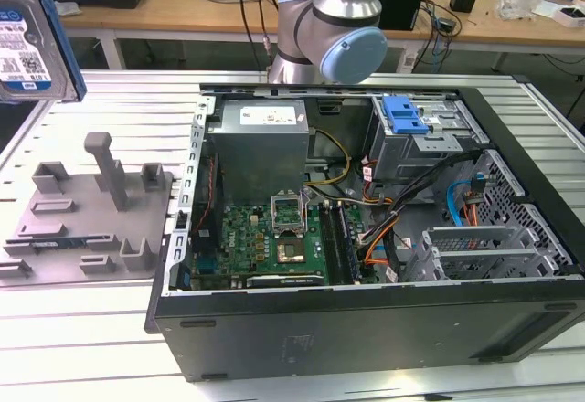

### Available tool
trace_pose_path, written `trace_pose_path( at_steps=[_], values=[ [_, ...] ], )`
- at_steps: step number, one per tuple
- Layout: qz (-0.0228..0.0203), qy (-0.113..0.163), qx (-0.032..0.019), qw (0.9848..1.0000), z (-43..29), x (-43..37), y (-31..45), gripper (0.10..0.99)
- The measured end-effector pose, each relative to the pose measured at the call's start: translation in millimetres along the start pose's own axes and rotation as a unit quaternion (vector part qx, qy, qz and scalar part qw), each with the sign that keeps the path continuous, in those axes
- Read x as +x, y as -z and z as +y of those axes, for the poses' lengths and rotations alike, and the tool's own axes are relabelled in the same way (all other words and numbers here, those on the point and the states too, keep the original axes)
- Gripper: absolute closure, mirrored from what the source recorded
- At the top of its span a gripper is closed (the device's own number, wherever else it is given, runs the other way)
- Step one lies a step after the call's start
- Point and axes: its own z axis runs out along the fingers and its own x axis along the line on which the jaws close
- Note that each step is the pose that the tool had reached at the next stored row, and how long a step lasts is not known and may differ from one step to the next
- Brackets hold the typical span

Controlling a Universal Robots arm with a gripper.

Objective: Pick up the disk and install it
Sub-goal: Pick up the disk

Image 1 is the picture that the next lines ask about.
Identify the clear plastic bag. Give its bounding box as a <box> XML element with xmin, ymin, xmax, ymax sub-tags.
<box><xmin>497</xmin><ymin>0</ymin><xmax>543</xmax><ymax>22</ymax></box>

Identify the yellow and black wire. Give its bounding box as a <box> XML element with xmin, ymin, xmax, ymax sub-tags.
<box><xmin>304</xmin><ymin>130</ymin><xmax>353</xmax><ymax>188</ymax></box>

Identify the grey metal drive cage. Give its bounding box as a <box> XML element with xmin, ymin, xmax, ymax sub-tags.
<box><xmin>367</xmin><ymin>93</ymin><xmax>488</xmax><ymax>184</ymax></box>

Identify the orange looped wire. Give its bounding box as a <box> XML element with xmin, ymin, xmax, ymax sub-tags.
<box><xmin>364</xmin><ymin>230</ymin><xmax>390</xmax><ymax>266</ymax></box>

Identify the large black box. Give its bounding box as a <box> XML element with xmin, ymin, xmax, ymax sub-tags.
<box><xmin>375</xmin><ymin>0</ymin><xmax>427</xmax><ymax>32</ymax></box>

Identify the grey parts rack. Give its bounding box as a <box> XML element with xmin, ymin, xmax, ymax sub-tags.
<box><xmin>0</xmin><ymin>131</ymin><xmax>177</xmax><ymax>288</ymax></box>

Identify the white box with black inlay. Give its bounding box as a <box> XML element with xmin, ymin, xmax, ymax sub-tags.
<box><xmin>555</xmin><ymin>3</ymin><xmax>585</xmax><ymax>28</ymax></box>

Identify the multicoloured power wire bundle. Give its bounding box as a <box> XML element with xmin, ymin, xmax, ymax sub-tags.
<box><xmin>358</xmin><ymin>196</ymin><xmax>399</xmax><ymax>246</ymax></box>

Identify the CPU socket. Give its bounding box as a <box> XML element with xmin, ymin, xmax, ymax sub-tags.
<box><xmin>276</xmin><ymin>236</ymin><xmax>308</xmax><ymax>266</ymax></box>

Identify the green motherboard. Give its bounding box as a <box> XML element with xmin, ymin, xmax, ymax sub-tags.
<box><xmin>189</xmin><ymin>200</ymin><xmax>380</xmax><ymax>291</ymax></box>

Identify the green RAM stick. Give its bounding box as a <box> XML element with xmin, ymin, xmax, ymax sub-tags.
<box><xmin>335</xmin><ymin>203</ymin><xmax>362</xmax><ymax>284</ymax></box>
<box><xmin>31</xmin><ymin>238</ymin><xmax>87</xmax><ymax>249</ymax></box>

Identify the blue drive latch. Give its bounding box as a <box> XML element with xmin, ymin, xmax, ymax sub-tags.
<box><xmin>382</xmin><ymin>95</ymin><xmax>433</xmax><ymax>134</ymax></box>

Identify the blue wire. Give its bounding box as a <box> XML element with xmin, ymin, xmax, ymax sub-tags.
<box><xmin>447</xmin><ymin>171</ymin><xmax>485</xmax><ymax>227</ymax></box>

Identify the metal socket cover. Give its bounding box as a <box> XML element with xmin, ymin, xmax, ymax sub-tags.
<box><xmin>271</xmin><ymin>190</ymin><xmax>307</xmax><ymax>237</ymax></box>

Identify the black open PC case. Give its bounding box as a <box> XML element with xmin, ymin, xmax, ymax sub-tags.
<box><xmin>144</xmin><ymin>82</ymin><xmax>585</xmax><ymax>383</ymax></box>

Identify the black case fan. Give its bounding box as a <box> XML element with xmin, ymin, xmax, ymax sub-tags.
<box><xmin>191</xmin><ymin>153</ymin><xmax>225</xmax><ymax>257</ymax></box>

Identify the wooden desk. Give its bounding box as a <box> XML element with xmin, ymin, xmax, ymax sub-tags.
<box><xmin>58</xmin><ymin>0</ymin><xmax>585</xmax><ymax>72</ymax></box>

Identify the black RAM slot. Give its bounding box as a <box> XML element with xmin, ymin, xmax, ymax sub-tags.
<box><xmin>319</xmin><ymin>203</ymin><xmax>342</xmax><ymax>284</ymax></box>

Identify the black graphics card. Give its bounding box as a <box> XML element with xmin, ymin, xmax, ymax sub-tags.
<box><xmin>246</xmin><ymin>273</ymin><xmax>324</xmax><ymax>290</ymax></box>

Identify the grey power supply unit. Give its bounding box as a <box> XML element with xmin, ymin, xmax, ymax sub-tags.
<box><xmin>207</xmin><ymin>100</ymin><xmax>316</xmax><ymax>205</ymax></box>

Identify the hard disk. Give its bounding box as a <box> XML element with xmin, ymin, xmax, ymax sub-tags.
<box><xmin>0</xmin><ymin>0</ymin><xmax>88</xmax><ymax>104</ymax></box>

